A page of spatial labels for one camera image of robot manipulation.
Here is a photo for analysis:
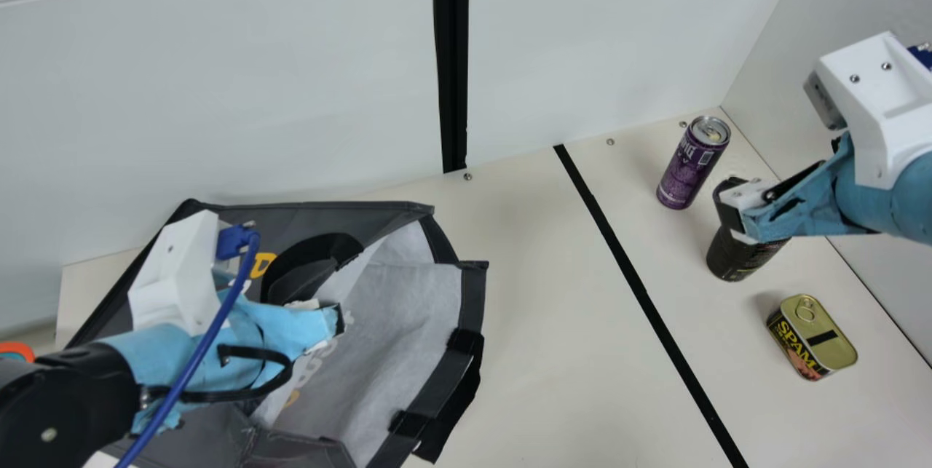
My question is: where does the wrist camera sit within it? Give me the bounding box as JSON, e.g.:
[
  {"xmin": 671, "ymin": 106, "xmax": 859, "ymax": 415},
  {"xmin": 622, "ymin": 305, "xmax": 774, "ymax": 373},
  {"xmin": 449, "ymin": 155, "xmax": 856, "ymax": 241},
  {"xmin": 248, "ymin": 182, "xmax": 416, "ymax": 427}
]
[
  {"xmin": 803, "ymin": 31, "xmax": 932, "ymax": 191},
  {"xmin": 127, "ymin": 210, "xmax": 252, "ymax": 338}
]

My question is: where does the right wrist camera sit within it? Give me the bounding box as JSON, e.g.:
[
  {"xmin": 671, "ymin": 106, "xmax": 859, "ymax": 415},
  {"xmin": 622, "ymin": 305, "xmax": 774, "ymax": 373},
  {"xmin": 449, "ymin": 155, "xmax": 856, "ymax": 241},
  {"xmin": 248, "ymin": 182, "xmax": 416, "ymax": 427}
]
[{"xmin": 803, "ymin": 31, "xmax": 932, "ymax": 191}]

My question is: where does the black cable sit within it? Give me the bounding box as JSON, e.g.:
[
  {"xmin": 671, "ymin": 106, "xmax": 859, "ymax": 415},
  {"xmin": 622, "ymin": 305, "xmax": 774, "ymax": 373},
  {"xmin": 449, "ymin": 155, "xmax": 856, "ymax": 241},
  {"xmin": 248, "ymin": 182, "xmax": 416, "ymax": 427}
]
[{"xmin": 142, "ymin": 344, "xmax": 296, "ymax": 405}]

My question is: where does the rectangular gold tin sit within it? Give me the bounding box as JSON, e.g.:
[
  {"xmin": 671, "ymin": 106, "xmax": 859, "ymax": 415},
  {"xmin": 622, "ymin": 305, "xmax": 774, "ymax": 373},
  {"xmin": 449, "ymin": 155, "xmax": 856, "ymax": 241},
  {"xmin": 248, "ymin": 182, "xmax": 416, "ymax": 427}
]
[{"xmin": 766, "ymin": 294, "xmax": 858, "ymax": 381}]

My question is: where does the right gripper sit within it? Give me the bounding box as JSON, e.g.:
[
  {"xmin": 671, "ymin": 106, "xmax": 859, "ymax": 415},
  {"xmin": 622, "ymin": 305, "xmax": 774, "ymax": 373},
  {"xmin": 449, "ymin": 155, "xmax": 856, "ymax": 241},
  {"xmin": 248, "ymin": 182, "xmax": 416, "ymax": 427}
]
[{"xmin": 714, "ymin": 135, "xmax": 932, "ymax": 247}]

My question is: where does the dark coffee bottle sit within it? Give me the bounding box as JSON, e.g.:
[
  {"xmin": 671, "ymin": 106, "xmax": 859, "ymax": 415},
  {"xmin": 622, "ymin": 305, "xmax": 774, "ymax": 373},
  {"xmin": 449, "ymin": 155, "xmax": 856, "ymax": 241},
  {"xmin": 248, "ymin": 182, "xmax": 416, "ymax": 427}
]
[{"xmin": 705, "ymin": 175, "xmax": 791, "ymax": 283}]

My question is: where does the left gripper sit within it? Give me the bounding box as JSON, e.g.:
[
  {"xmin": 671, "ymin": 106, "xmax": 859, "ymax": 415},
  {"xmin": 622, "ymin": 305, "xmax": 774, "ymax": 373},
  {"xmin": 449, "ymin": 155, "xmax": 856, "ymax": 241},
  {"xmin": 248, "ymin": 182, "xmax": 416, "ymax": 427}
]
[{"xmin": 95, "ymin": 285, "xmax": 343, "ymax": 435}]

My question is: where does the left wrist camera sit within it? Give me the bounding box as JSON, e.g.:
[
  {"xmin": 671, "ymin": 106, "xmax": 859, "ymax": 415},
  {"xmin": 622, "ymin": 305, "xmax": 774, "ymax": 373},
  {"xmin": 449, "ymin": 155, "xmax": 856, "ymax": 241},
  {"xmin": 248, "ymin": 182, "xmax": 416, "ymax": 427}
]
[{"xmin": 127, "ymin": 210, "xmax": 252, "ymax": 338}]

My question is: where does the dark grey bag with straps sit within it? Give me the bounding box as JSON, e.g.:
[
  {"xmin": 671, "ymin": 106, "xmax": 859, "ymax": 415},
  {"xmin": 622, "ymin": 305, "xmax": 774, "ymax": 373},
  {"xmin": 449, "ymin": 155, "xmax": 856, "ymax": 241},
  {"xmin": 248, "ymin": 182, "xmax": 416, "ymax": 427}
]
[{"xmin": 64, "ymin": 199, "xmax": 490, "ymax": 468}]

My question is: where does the black post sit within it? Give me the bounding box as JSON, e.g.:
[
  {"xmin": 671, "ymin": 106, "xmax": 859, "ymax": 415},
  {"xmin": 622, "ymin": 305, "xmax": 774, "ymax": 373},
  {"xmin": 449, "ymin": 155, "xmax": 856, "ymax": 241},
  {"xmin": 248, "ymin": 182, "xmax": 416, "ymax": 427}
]
[{"xmin": 433, "ymin": 0, "xmax": 470, "ymax": 174}]

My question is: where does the purple can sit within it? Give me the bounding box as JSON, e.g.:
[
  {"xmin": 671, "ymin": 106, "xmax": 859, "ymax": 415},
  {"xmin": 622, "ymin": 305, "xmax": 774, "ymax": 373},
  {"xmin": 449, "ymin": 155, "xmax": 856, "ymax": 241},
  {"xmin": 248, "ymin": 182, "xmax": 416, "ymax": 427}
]
[{"xmin": 655, "ymin": 116, "xmax": 732, "ymax": 210}]

